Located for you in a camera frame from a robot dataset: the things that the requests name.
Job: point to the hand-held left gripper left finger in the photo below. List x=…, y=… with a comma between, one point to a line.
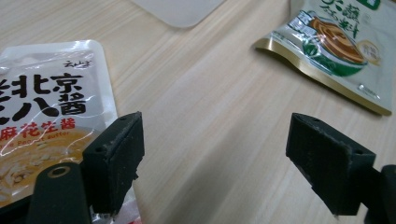
x=115, y=161

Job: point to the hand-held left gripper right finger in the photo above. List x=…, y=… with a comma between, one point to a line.
x=327, y=168

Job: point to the white sauce pouch with cap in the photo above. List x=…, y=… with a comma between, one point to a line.
x=46, y=93

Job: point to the green and white sauce pouch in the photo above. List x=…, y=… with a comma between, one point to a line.
x=339, y=46

